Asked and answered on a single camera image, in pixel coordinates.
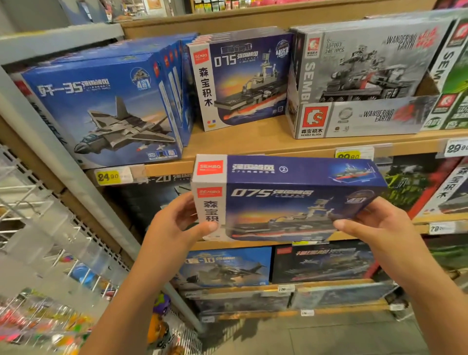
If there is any person's left hand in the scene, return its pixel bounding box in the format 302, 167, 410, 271
139, 192, 219, 286

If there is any person's right hand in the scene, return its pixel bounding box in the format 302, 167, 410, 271
332, 196, 421, 282

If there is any orange toy packet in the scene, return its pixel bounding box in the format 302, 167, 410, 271
146, 293, 202, 355

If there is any pile of small toy packets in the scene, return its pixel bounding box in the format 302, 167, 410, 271
0, 289, 96, 352

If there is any row of green tank boxes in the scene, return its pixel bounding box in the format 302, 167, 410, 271
424, 18, 468, 133

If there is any row of blue warship boxes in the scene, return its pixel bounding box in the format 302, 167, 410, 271
186, 28, 293, 133

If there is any row of grey vehicle boxes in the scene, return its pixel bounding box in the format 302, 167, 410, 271
287, 16, 458, 103

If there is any person's left forearm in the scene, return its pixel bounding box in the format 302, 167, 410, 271
80, 267, 184, 355

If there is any wooden shelf unit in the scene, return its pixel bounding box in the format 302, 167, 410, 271
0, 0, 468, 323

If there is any white wire display rack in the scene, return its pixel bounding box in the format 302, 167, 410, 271
0, 176, 147, 355

